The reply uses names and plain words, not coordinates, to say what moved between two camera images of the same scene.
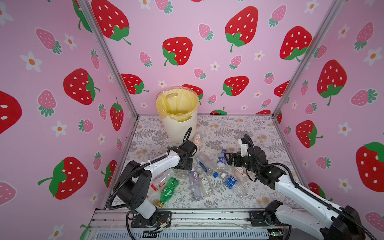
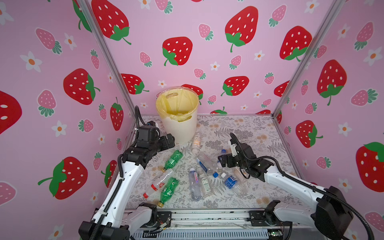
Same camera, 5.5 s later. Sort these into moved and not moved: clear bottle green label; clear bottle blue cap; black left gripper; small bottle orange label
Moved: black left gripper
Not moved: clear bottle green label; clear bottle blue cap; small bottle orange label
